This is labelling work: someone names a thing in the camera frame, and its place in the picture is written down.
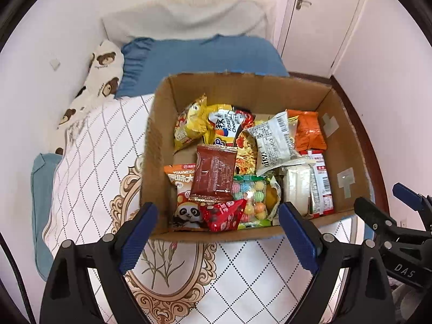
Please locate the yellow red noodle packet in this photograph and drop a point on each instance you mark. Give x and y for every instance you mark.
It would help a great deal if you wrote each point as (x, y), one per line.
(222, 125)

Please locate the blue pillow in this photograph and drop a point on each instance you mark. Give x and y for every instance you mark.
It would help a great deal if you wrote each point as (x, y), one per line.
(202, 57)

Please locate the white plain snack packet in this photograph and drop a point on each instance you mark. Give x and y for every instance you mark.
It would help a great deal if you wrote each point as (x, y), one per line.
(297, 189)

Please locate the orange snack packet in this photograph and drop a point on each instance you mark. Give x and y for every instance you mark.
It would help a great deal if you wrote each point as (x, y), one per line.
(308, 130)

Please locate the noodle picture packet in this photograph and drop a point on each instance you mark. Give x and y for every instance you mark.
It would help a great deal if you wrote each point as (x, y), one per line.
(246, 155)

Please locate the red white instant noodle packet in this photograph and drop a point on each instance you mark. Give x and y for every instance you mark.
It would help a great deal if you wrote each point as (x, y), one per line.
(320, 182)

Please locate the colourful candy ball bag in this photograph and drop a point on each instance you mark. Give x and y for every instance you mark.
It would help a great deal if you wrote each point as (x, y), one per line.
(251, 195)

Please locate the white door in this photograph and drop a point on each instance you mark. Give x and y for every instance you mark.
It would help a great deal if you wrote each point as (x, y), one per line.
(320, 17)

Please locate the bear print pillow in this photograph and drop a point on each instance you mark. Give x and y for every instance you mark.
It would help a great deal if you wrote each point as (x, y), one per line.
(98, 81)

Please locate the brown snack packet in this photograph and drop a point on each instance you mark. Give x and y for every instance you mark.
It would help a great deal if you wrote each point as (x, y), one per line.
(212, 172)

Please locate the orange panda snack bag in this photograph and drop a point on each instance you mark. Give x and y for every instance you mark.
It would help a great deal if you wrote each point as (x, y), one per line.
(180, 206)

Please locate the blue blanket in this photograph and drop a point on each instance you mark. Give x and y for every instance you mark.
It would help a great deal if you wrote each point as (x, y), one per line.
(42, 209)

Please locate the yellow round snack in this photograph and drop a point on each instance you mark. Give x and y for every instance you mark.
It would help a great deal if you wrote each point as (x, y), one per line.
(272, 195)

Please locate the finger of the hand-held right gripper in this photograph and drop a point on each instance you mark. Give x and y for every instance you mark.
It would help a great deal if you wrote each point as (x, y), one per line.
(410, 194)
(374, 216)

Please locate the yellow panda snack bag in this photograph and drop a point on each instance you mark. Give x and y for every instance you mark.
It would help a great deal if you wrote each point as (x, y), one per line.
(190, 125)

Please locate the cardboard box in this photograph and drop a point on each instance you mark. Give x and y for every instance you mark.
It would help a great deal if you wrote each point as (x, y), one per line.
(162, 125)

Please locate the red snack packet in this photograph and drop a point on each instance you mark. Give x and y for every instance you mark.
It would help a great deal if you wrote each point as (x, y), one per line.
(224, 216)

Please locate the grey white pillow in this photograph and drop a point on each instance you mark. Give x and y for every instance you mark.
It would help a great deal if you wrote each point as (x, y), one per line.
(189, 17)

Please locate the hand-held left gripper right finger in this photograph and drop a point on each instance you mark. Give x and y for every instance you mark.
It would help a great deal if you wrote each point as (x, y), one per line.
(297, 236)

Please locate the white patterned quilt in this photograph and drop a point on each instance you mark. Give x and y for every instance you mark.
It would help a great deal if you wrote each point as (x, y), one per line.
(101, 148)

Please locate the white wall socket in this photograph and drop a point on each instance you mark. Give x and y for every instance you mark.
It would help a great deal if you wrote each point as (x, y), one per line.
(54, 63)

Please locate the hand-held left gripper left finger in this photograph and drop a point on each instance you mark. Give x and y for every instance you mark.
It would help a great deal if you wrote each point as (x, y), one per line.
(136, 236)

